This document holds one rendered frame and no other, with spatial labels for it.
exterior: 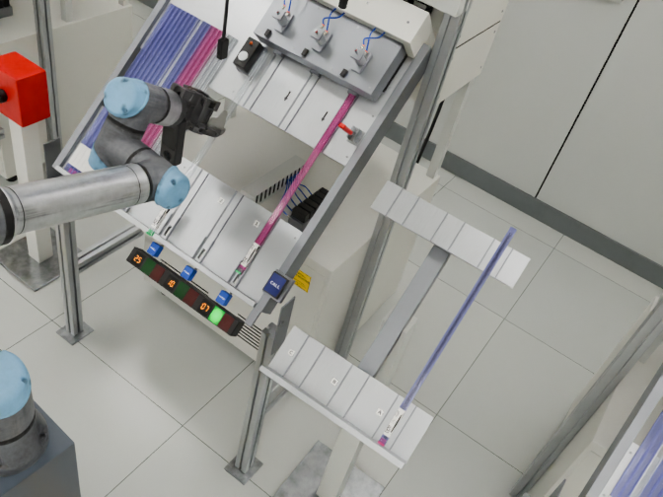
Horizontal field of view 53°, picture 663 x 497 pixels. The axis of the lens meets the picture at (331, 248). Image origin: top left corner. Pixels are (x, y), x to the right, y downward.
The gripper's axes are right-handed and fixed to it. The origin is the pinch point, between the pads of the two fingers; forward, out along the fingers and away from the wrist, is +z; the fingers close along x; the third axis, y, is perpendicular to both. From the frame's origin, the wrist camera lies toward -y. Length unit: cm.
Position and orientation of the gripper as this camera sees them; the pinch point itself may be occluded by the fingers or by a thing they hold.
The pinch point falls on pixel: (216, 129)
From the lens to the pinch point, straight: 158.9
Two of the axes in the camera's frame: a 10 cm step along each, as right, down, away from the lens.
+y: 4.6, -8.6, -2.3
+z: 3.8, -0.4, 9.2
